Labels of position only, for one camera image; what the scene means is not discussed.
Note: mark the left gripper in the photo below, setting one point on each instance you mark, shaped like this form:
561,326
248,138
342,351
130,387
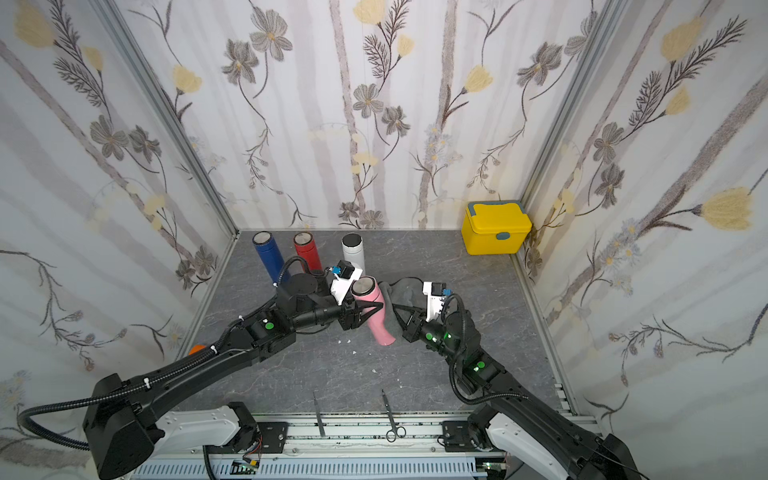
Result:
354,317

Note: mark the aluminium front rail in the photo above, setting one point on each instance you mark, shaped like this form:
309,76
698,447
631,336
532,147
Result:
354,448

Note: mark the blue thermos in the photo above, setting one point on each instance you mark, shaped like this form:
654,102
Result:
269,253

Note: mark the metal tweezers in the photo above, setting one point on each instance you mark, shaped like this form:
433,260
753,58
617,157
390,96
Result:
318,415

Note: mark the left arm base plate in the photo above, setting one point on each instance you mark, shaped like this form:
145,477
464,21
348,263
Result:
268,438

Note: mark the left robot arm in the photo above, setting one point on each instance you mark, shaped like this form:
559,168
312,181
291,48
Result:
122,427

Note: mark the pink thermos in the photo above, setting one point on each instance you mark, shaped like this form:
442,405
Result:
366,289

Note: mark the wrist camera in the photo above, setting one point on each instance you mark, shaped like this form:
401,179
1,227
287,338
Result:
345,274
436,294

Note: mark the scissors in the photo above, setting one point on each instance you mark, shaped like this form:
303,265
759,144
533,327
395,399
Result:
396,431

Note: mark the red thermos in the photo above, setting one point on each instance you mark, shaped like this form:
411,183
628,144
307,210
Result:
306,248

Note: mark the white thermos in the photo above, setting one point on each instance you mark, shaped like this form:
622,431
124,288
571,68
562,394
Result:
353,250

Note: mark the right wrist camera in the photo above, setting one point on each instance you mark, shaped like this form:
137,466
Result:
436,294

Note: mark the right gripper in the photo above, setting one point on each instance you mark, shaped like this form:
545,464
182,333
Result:
411,321

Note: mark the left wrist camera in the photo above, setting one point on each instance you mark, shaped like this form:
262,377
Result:
345,274

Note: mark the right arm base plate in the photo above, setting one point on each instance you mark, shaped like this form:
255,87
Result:
459,436

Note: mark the yellow lidded box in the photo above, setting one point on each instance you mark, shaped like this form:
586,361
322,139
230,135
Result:
494,227

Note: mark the grey cloth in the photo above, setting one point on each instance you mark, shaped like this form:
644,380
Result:
406,291

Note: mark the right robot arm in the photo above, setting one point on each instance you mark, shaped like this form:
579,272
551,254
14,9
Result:
507,416

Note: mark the orange cap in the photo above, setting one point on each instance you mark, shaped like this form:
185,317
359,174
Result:
196,349

